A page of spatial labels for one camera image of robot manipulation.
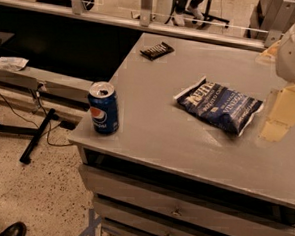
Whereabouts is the blue chip bag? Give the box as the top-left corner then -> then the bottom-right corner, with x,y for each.
174,76 -> 264,137

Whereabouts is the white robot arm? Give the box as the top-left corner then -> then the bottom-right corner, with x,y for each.
256,23 -> 295,142

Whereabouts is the black cable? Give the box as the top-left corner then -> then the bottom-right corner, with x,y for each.
0,82 -> 77,148

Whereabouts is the black shoe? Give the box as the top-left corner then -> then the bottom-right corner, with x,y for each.
0,221 -> 27,236

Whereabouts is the white plastic bag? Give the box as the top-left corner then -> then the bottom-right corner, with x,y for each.
0,56 -> 29,72

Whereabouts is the grey side bench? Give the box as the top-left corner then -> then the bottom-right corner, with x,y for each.
0,67 -> 92,123

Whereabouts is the blue pepsi can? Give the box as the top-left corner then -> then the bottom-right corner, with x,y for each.
88,81 -> 119,135

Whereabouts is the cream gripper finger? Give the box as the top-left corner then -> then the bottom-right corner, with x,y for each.
255,41 -> 280,64
260,84 -> 295,142

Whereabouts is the black metal stand leg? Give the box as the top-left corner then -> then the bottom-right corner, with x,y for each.
20,108 -> 56,165

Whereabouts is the grey drawer cabinet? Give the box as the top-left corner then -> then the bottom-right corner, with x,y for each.
70,34 -> 295,236

